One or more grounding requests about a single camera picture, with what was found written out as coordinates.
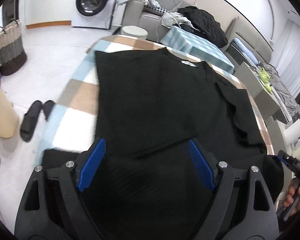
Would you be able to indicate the grey crumpled bedding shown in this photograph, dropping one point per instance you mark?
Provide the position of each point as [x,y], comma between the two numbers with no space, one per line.
[289,106]

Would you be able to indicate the black slipper near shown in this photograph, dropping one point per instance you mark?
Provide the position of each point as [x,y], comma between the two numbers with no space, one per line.
[30,120]

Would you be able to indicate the light blue checkered cloth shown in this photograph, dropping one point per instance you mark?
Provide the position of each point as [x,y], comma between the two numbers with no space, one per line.
[201,48]

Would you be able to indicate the white washing machine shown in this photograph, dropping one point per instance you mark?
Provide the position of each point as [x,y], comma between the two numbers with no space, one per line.
[93,13]

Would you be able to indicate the beige waste bin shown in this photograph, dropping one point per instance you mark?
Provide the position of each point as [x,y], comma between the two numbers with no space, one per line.
[8,117]

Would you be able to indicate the checkered table cloth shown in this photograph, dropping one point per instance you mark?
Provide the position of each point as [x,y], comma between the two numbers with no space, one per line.
[72,97]

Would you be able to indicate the black slipper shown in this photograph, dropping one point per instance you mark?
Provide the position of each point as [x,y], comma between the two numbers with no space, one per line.
[47,108]
[30,120]

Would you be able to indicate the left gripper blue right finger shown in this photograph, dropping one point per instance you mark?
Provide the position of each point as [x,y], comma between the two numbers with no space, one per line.
[204,163]

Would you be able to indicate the black knit sweater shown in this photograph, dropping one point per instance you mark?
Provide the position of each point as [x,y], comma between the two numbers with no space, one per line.
[177,155]

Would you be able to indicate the black jacket on sofa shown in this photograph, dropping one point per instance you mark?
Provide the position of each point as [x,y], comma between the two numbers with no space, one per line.
[206,25]

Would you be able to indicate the yellow green toy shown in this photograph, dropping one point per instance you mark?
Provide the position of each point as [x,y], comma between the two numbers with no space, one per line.
[265,79]

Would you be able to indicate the white cabinet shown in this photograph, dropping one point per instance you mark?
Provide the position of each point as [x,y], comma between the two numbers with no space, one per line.
[47,13]

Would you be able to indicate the grey sofa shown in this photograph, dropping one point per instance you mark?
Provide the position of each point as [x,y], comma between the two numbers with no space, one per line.
[137,15]

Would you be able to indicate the woven laundry basket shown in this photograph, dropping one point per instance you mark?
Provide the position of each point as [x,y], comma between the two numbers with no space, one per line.
[12,53]

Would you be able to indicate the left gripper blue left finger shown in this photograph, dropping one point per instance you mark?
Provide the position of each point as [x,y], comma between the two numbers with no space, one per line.
[88,162]

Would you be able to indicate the black slipper far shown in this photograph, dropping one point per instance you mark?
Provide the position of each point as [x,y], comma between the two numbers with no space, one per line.
[47,108]

